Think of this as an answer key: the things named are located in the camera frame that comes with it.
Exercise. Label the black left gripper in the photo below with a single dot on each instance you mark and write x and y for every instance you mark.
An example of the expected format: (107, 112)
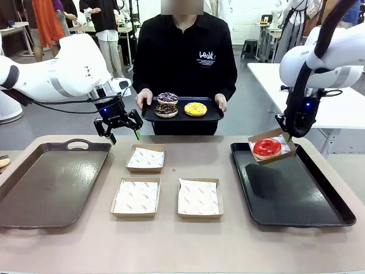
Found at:
(112, 112)

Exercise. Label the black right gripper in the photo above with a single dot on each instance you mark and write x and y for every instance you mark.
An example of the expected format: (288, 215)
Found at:
(310, 109)

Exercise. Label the kraft paper food box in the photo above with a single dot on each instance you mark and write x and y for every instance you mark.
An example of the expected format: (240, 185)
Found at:
(134, 215)
(276, 161)
(145, 170)
(199, 217)

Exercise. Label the red glazed donut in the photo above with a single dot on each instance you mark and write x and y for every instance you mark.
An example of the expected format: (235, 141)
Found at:
(259, 149)

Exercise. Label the chocolate sprinkled donut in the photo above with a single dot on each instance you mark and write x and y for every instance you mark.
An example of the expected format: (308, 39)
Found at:
(165, 111)

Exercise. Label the purple sprinkled donut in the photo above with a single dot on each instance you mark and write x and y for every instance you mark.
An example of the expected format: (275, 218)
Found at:
(167, 97)

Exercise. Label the yellow sprinkled donut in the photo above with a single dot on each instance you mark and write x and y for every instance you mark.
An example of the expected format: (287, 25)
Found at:
(191, 109)

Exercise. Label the small black serving tray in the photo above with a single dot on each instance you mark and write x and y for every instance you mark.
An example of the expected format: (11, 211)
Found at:
(211, 115)

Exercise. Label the person's right forearm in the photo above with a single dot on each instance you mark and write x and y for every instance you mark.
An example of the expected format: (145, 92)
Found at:
(139, 80)

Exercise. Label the person's left forearm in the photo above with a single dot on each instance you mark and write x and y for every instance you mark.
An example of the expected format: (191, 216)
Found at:
(228, 81)

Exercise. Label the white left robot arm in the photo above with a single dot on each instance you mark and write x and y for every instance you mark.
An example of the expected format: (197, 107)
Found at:
(74, 71)

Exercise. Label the large black serving tray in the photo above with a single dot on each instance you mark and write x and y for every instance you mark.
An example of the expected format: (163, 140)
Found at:
(285, 194)

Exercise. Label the large brown serving tray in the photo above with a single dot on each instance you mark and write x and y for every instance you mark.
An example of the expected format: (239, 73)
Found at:
(57, 188)

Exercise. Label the person's right hand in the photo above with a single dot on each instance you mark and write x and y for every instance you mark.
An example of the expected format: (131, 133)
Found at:
(145, 95)

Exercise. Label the person's left hand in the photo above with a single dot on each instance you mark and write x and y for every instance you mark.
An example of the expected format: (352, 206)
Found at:
(222, 101)

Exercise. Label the dark grey plastic stool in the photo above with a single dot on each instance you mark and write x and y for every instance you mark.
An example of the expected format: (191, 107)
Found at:
(249, 47)

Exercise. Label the person in black shirt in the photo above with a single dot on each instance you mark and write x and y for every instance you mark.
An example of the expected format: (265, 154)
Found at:
(182, 57)

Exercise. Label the mannequin grey skirt black apron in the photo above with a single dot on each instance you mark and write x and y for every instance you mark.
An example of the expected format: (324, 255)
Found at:
(288, 37)

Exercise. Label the wooden top table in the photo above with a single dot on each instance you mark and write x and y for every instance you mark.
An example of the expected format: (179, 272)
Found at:
(80, 29)

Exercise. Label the grey desk with equipment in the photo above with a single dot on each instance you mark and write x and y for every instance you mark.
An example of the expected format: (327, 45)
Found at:
(263, 28)

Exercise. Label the mannequin black top beige pants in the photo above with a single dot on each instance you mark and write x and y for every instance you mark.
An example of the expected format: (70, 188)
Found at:
(104, 17)

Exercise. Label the mannequin in brown coat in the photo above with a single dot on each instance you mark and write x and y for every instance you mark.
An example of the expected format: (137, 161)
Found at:
(312, 14)

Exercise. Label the brown glazed donut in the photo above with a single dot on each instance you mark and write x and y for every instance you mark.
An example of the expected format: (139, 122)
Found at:
(4, 161)

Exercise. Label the mannequin in orange garment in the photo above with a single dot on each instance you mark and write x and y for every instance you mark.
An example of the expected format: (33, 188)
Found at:
(48, 23)

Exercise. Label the white-legged side table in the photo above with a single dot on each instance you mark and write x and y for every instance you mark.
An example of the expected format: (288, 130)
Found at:
(14, 27)

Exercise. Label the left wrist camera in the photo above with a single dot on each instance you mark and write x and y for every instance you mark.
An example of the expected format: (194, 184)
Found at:
(101, 92)

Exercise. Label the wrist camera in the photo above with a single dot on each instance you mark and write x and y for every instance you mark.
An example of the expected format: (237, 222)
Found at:
(101, 92)
(286, 88)

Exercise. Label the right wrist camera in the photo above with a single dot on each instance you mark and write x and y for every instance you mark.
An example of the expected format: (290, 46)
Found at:
(286, 88)

